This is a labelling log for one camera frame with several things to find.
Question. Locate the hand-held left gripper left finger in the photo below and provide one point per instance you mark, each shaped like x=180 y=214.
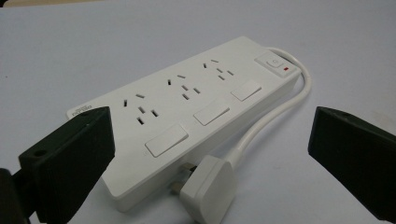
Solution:
x=71 y=161

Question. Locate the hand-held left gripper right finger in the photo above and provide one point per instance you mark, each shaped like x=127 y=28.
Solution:
x=358 y=152

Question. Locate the white power strip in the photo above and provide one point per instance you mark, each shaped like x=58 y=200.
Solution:
x=199 y=124

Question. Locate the white power plug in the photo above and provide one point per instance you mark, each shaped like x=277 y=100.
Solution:
x=208 y=189

